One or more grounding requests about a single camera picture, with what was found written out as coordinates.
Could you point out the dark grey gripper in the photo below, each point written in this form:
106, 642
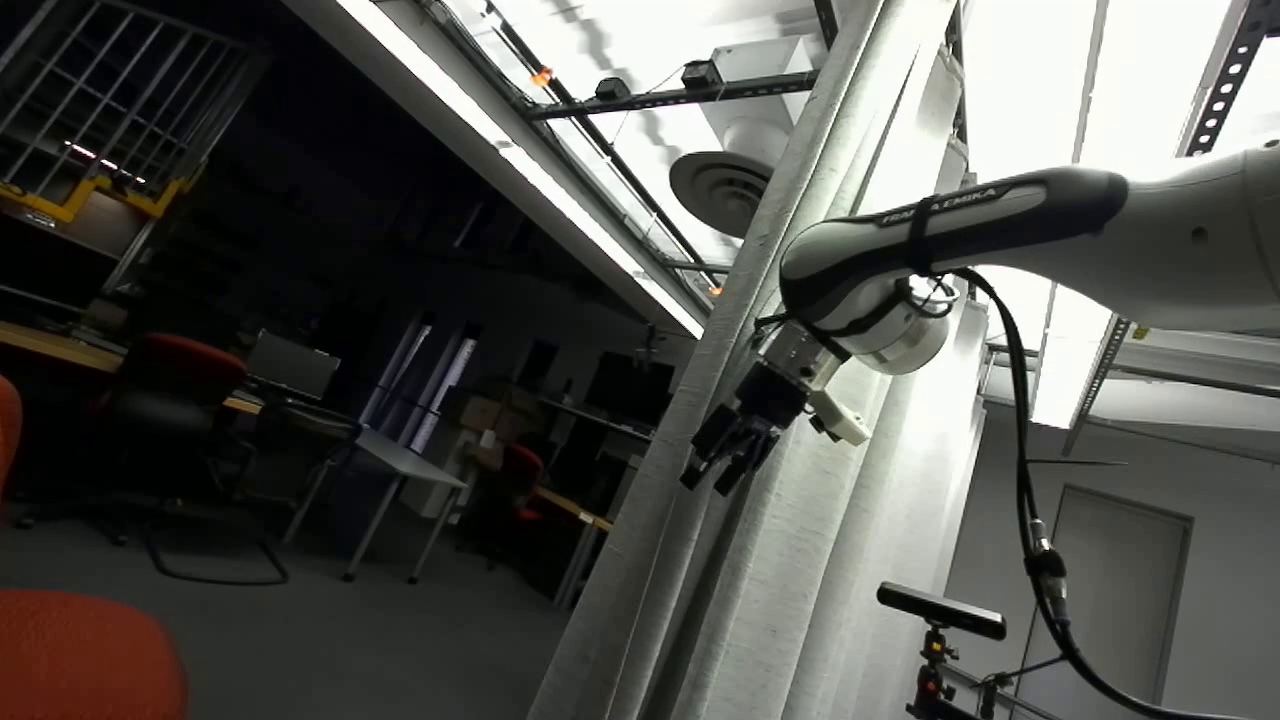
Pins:
786, 372

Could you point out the orange chair backrest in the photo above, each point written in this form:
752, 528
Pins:
11, 435

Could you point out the orange chair seat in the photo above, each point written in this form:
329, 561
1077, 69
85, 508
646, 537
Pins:
82, 660

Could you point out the black camera stand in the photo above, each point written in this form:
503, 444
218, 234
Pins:
932, 682

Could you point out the long ceiling light strip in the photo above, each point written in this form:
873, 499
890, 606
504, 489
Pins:
533, 182

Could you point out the black office chair red back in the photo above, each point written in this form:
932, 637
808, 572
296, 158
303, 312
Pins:
183, 366

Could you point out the black bar-shaped camera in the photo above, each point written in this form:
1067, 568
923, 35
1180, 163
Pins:
942, 610

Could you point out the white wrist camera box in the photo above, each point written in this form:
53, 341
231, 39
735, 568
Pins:
840, 419

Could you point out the grey door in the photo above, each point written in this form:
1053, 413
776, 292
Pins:
1132, 602

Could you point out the bright glass door panel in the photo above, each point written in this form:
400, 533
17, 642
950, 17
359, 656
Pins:
421, 380

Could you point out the perforated metal rail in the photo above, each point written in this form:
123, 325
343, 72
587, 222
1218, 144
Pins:
1225, 83

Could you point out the white folding table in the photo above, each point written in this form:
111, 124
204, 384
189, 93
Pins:
400, 464

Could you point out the black ceiling rail with devices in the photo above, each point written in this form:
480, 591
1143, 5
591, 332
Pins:
667, 98

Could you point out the round ceiling diffuser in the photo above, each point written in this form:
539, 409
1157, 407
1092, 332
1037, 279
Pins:
720, 193

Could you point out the dark red chair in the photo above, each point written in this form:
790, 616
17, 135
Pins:
513, 483

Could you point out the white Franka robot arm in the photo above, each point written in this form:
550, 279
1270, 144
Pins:
1200, 242

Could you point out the grey-white sheer curtain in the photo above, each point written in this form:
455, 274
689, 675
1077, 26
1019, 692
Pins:
801, 602

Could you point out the grey laptop screen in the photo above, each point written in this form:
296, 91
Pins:
296, 366

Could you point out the wooden desk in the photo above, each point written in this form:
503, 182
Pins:
53, 350

